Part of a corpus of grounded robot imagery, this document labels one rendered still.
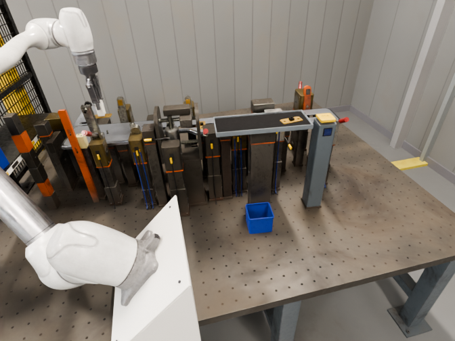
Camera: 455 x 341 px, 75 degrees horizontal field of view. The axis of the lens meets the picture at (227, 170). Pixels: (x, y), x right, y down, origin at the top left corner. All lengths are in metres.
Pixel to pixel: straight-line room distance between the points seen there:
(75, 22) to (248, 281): 1.19
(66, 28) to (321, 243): 1.33
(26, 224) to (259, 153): 0.84
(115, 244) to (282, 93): 3.08
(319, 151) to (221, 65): 2.27
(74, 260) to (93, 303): 0.35
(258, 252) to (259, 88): 2.58
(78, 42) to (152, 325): 1.07
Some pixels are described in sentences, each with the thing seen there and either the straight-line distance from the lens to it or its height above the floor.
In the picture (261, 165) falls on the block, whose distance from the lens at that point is 1.24.
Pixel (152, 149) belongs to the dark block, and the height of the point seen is 1.03.
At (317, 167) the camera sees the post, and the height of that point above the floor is 0.94.
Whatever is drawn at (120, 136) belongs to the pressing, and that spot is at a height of 1.00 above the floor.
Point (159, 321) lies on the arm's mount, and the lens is 0.91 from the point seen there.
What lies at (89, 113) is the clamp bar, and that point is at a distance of 1.37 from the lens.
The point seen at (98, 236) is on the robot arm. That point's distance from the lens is 0.94.
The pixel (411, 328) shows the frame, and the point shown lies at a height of 0.01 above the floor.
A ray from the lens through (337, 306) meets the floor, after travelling 2.02.
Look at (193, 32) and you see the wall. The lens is 3.26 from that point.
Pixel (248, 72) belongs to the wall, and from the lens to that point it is 3.48.
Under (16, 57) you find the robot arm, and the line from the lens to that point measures 1.26.
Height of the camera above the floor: 1.68
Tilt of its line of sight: 36 degrees down
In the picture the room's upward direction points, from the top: 2 degrees counter-clockwise
